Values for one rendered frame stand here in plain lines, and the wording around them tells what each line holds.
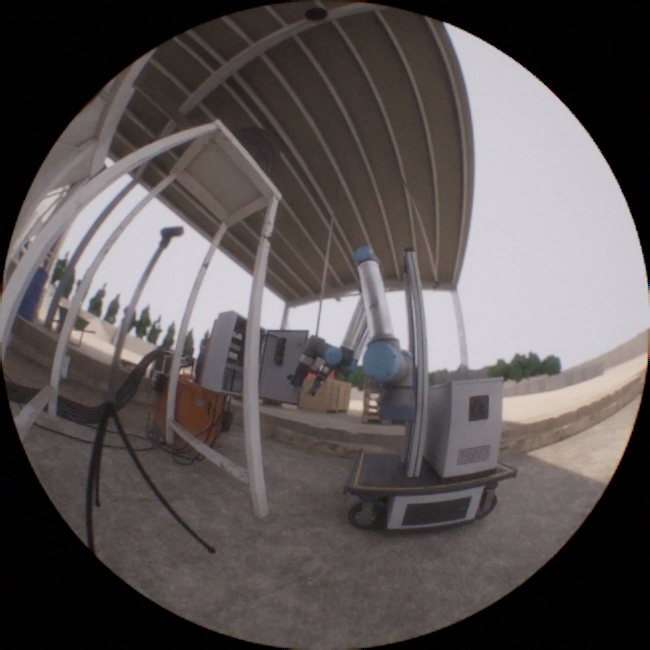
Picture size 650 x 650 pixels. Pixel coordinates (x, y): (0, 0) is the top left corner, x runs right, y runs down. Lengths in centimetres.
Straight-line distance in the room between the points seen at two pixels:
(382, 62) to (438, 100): 114
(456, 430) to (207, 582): 118
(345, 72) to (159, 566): 513
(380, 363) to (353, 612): 95
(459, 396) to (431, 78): 442
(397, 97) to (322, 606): 504
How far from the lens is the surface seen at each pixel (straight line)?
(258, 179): 198
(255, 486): 110
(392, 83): 428
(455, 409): 102
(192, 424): 195
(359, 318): 108
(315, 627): 81
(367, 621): 84
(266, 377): 162
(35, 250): 87
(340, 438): 246
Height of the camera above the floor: 75
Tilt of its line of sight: 21 degrees up
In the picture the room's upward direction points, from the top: 7 degrees clockwise
